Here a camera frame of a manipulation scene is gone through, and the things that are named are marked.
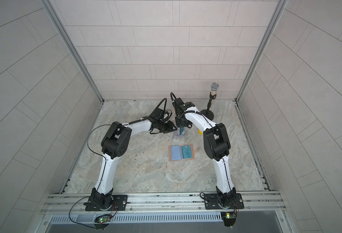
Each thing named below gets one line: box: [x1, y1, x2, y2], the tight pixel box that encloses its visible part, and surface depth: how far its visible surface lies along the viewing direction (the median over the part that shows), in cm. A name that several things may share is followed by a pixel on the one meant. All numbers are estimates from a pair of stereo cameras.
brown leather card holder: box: [168, 143, 195, 162], surface depth 90 cm
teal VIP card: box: [181, 145, 193, 159], surface depth 90 cm
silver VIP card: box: [179, 127, 186, 135], surface depth 93 cm
